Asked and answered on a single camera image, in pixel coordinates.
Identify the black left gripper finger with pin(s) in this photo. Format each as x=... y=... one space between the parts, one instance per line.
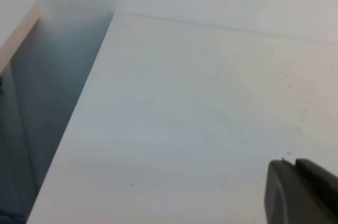
x=303 y=192

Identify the adjacent white table edge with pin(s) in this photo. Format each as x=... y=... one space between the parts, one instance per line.
x=17 y=19

